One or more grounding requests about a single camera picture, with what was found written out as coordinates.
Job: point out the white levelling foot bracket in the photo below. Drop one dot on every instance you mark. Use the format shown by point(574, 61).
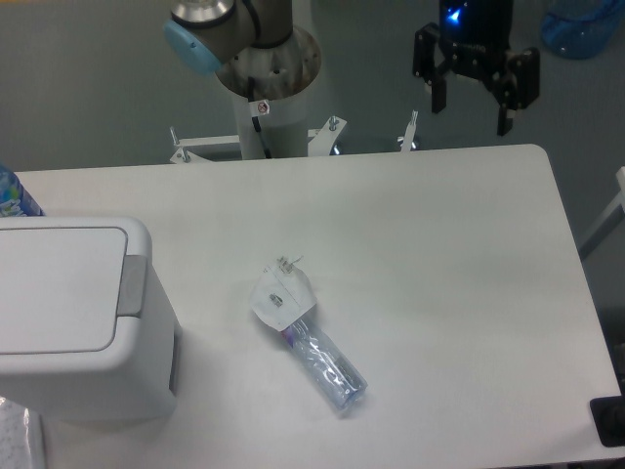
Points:
point(408, 141)

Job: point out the blue water jug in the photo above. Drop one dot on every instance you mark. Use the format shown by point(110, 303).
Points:
point(580, 30)

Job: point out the black clamp at table edge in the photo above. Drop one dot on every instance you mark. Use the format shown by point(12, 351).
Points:
point(608, 415)

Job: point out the white push-lid trash can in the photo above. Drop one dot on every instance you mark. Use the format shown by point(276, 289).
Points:
point(87, 329)

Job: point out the white frame at right edge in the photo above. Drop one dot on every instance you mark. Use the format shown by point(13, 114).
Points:
point(605, 223)

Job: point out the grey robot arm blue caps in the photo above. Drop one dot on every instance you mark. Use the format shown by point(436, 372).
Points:
point(257, 15)

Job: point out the blue labelled bottle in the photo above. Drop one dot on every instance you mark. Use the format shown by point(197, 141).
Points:
point(16, 201)

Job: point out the clear speckled plastic bag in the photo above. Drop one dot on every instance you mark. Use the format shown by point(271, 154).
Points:
point(22, 443)

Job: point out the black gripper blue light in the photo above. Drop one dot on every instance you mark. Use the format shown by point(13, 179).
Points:
point(474, 39)

